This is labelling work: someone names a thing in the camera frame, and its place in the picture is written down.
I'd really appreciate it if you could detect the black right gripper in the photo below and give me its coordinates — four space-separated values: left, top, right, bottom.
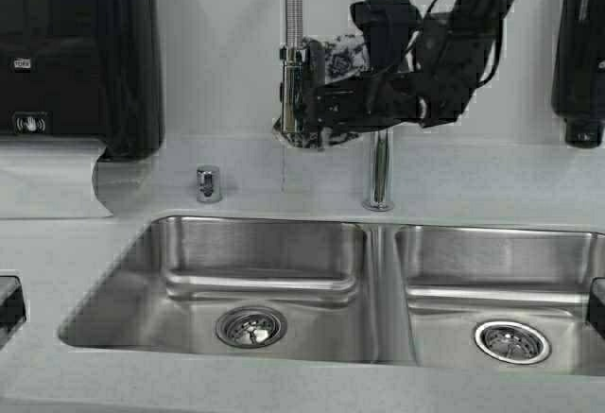
306 18 494 132

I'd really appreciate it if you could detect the black white patterned cloth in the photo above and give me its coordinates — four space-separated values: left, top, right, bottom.
272 34 370 151

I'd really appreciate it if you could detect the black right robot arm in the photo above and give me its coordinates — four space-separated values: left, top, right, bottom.
300 0 514 133

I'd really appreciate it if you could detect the robot base left corner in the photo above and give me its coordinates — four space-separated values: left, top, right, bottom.
1 276 26 347

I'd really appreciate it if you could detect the robot base right corner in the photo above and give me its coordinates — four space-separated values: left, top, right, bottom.
586 277 605 337

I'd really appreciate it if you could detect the chrome spring kitchen faucet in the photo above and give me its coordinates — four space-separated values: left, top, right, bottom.
279 0 393 212

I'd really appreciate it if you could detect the small chrome counter button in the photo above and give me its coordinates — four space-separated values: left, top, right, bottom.
197 164 222 203

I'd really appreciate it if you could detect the stainless double sink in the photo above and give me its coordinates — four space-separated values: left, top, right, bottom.
59 215 604 376

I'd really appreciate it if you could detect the black paper towel dispenser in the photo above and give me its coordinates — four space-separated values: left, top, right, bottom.
1 0 164 161

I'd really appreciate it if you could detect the black soap dispenser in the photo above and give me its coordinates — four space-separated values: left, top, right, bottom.
552 0 604 149

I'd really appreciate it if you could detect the white paper towel sheet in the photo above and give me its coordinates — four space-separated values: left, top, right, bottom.
1 154 112 219

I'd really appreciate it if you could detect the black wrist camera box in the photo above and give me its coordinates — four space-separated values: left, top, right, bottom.
350 0 423 71

